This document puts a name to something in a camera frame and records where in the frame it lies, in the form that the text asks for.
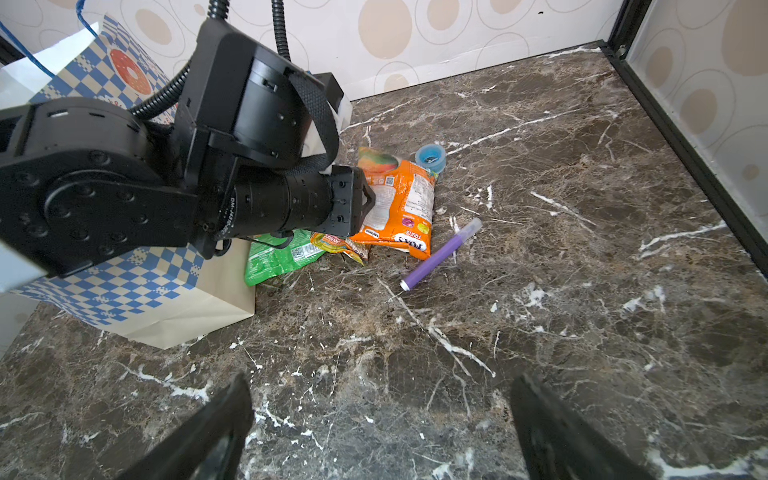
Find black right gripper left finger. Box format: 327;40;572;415
119;373;255;479

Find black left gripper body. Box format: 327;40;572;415
218;166;376;240

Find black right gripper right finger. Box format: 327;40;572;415
510;374;652;479

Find green chips snack packet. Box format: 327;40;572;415
244;229;325;287

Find colourful fruit candy packet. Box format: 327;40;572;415
310;232;370;265

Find blue checkered paper bag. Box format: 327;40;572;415
1;13;255;349

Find orange Fox's candy packet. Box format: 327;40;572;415
351;147;436;260

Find purple marker pen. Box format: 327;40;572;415
400;218;483;291

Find blue tape roll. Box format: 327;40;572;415
414;144;447;175

